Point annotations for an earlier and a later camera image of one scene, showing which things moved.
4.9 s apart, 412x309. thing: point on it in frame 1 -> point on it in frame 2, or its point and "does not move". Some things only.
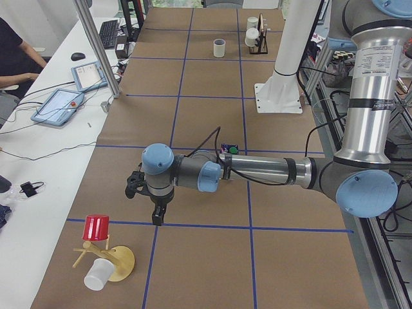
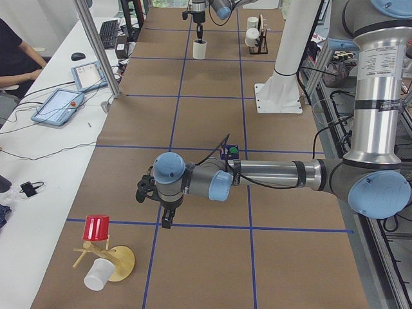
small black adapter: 29,188 does not move
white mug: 219,46 -> 199,49
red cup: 96,227 does not move
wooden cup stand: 122,257 does not move
